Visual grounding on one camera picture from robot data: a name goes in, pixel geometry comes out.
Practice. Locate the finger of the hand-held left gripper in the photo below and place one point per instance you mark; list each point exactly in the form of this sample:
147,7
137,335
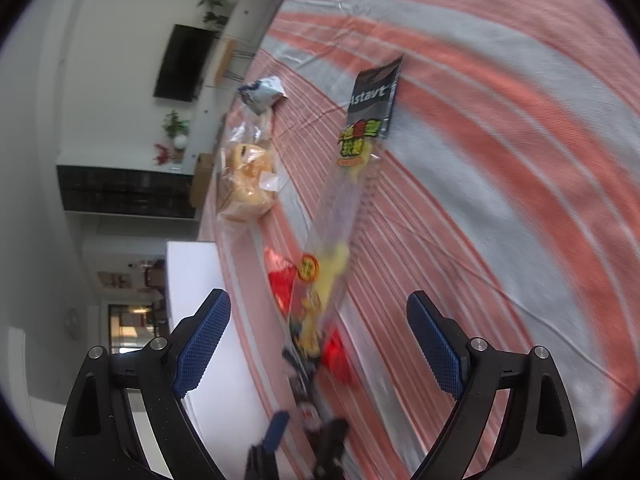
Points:
331,445
276,430

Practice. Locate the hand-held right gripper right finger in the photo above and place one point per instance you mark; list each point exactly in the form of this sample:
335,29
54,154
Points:
435,347

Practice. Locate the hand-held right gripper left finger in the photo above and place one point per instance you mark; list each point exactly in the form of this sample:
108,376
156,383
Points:
202,342

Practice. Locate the white cardboard box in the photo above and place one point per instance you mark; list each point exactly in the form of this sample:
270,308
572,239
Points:
215,320

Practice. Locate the red sausage packet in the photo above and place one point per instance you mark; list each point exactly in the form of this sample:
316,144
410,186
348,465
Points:
280,280

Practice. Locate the bread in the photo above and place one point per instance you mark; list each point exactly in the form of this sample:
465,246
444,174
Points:
247,185

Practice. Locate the long clear candy packet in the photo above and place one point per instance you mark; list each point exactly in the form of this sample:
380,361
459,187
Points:
345,200

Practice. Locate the white and blue snack packet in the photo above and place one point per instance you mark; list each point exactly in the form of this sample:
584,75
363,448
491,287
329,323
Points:
262,92

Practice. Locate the black display cabinet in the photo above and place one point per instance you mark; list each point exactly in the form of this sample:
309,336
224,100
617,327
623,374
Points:
125,190

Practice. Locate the red flowers in pot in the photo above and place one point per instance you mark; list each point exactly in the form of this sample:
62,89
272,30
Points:
161,154

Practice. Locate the round white vase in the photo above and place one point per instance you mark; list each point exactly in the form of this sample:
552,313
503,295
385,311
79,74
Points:
180,142

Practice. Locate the green plant in glass vase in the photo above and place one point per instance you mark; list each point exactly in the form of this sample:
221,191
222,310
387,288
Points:
174,122

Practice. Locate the white television cabinet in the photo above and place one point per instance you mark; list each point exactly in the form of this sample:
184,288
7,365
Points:
210,120

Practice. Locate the black television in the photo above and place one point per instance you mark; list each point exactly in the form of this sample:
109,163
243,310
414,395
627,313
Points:
182,62

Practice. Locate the wooden bench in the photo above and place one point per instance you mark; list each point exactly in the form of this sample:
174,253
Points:
226,60

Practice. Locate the wall painting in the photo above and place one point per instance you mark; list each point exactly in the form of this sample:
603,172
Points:
115,280

